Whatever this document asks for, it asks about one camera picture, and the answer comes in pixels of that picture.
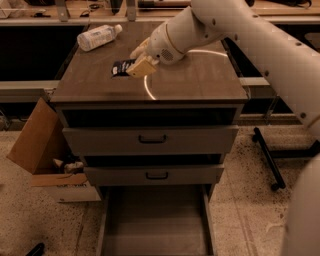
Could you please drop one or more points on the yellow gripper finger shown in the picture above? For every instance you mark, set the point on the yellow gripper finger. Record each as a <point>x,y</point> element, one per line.
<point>139,50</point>
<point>140,67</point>

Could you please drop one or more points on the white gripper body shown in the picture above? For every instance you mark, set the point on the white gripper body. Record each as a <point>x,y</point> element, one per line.
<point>161,45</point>

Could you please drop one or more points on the dark blue rxbar wrapper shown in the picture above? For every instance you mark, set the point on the dark blue rxbar wrapper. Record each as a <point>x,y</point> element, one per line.
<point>119,68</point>

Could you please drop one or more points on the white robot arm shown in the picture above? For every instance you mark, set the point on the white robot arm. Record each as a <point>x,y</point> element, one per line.
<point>291,68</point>

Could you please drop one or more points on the grey drawer cabinet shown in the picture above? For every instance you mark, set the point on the grey drawer cabinet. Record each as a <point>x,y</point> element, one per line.
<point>201,90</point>

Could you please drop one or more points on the grey top drawer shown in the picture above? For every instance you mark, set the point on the grey top drawer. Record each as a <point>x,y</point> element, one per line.
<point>150,141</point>

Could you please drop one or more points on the grey middle drawer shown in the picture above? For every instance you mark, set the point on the grey middle drawer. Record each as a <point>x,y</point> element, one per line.
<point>154,175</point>

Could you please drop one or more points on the grey open bottom drawer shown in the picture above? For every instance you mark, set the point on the grey open bottom drawer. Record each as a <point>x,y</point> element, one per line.
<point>172,220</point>

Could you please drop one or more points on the clear plastic water bottle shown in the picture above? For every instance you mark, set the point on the clear plastic water bottle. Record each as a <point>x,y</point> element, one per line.
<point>98,36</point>

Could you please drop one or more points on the crumpled items in box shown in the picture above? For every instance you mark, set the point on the crumpled items in box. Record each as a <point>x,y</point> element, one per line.
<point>68,168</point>

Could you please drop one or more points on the open cardboard box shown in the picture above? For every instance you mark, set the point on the open cardboard box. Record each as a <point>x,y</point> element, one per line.
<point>41,150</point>

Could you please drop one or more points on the black metal stand leg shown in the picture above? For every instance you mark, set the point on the black metal stand leg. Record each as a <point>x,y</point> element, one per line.
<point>279,182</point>

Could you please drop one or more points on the black object on floor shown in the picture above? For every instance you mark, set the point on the black object on floor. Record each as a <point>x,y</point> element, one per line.
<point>38,250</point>

